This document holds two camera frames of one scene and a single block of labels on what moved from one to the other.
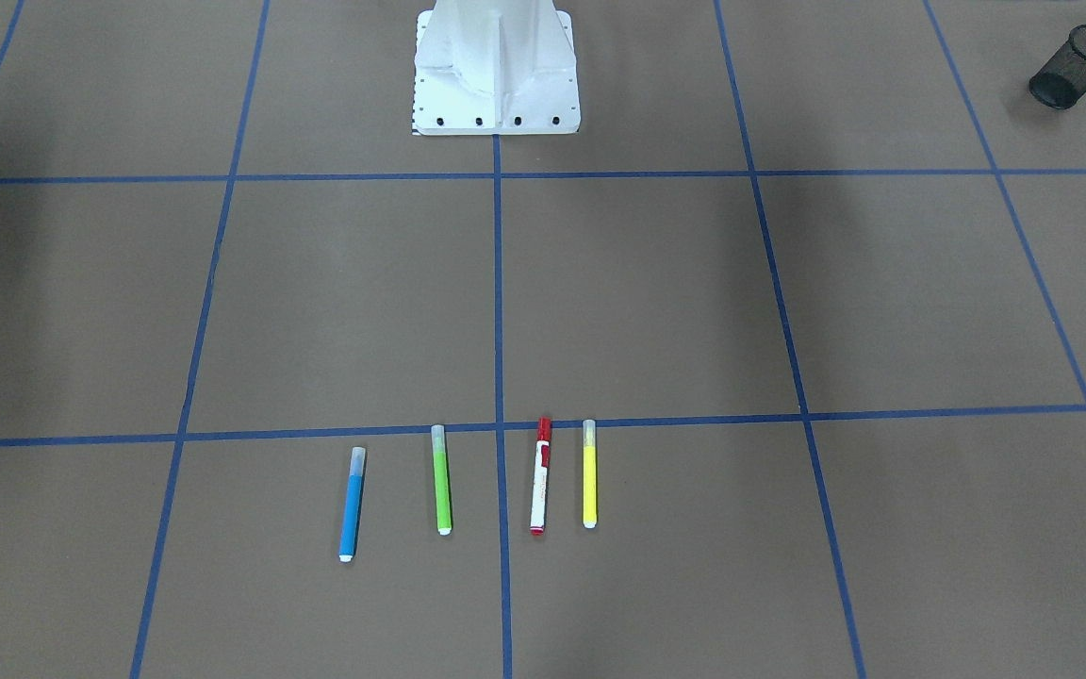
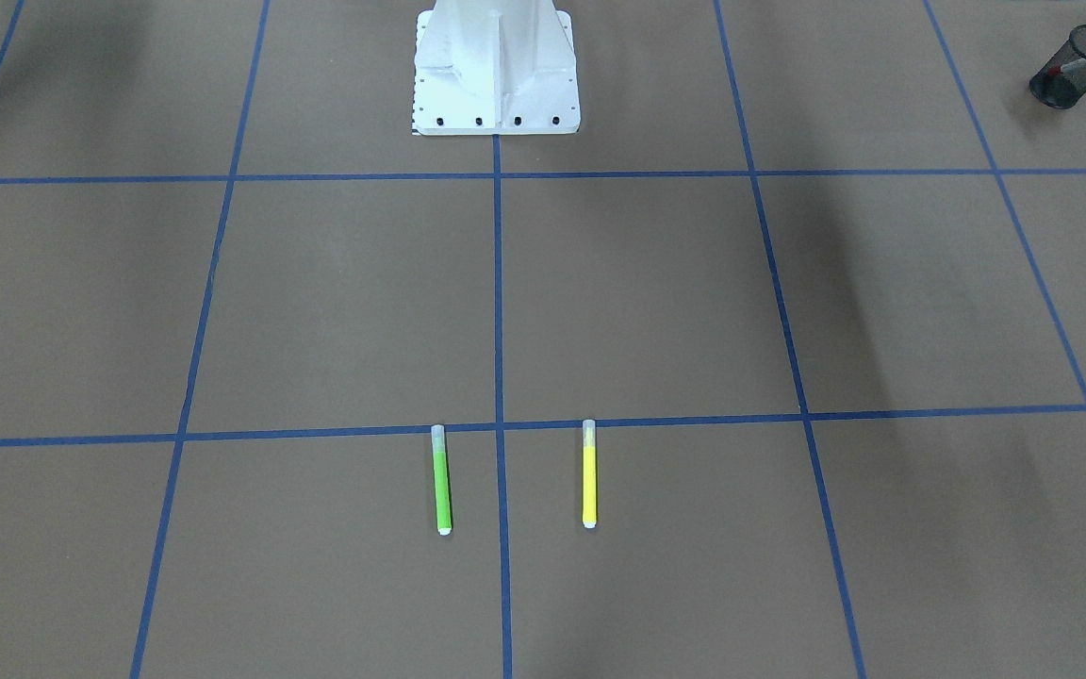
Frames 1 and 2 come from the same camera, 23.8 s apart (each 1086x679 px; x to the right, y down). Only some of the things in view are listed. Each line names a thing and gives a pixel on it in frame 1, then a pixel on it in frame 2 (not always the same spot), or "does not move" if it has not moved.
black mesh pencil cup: [1076, 65] does not move
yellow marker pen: [590, 512] does not move
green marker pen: [442, 490] does not move
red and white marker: [540, 476] to [1076, 67]
